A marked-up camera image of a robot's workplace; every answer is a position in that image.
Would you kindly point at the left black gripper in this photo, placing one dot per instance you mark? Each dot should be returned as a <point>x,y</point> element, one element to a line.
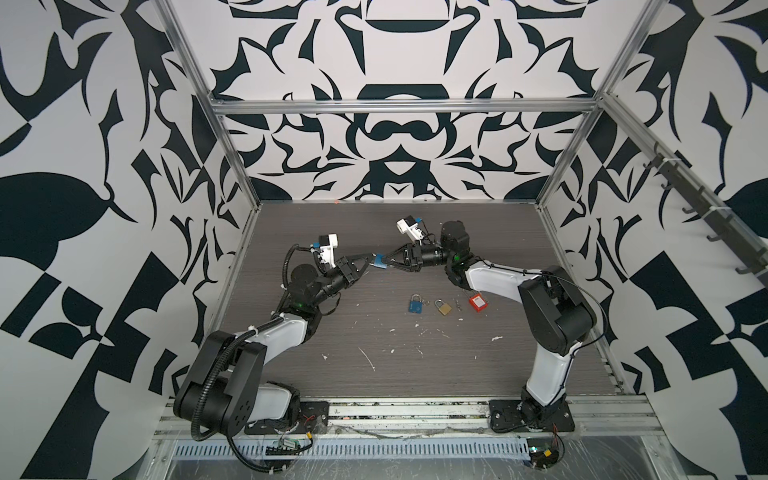
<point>346,272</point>

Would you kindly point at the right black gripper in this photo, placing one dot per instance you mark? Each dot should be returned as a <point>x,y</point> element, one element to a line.
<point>416,259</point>

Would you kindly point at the blue padlock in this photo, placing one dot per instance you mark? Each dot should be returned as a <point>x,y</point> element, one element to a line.
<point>378,261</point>
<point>415,305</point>

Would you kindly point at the brass padlock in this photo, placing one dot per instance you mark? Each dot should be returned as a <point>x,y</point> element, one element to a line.
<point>443,308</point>

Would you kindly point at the red padlock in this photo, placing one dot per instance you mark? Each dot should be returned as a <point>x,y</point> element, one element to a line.
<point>478,302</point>

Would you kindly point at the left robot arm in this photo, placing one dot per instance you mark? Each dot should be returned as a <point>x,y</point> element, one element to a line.
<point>223,391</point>

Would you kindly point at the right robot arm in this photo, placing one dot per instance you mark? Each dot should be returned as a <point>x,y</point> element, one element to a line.
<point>558,314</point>

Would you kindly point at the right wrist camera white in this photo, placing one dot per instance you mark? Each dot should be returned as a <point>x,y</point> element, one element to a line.
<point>410,227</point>

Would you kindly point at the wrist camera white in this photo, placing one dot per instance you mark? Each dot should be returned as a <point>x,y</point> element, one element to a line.
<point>410,227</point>
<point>323,251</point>

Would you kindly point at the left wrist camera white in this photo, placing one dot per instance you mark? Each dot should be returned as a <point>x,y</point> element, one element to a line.
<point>323,251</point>

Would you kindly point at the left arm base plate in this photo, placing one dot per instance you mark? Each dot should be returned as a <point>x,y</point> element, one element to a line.
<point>305,416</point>

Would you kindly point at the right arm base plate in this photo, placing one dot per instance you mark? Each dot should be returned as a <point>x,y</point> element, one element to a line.
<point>508,416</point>

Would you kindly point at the white slotted cable duct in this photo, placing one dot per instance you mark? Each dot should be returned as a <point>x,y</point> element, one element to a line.
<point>365,449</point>

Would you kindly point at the grey wall hook rail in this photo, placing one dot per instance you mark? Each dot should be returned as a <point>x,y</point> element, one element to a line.
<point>703,203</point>

